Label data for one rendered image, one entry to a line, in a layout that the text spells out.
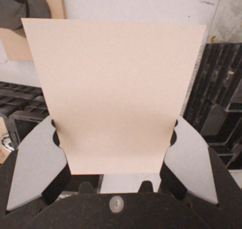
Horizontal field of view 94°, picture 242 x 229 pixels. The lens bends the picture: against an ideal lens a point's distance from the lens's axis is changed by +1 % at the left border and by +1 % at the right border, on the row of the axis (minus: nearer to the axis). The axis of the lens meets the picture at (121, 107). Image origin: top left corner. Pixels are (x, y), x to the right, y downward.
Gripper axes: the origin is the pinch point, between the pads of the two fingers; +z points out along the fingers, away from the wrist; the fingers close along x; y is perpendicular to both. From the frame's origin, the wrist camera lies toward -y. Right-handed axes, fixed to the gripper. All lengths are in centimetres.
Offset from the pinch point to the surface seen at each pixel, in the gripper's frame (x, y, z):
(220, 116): 93, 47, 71
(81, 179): -17, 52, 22
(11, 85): -45, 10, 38
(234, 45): 72, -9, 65
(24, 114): -26.2, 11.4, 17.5
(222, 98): 72, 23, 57
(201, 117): 72, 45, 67
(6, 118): -31.1, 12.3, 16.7
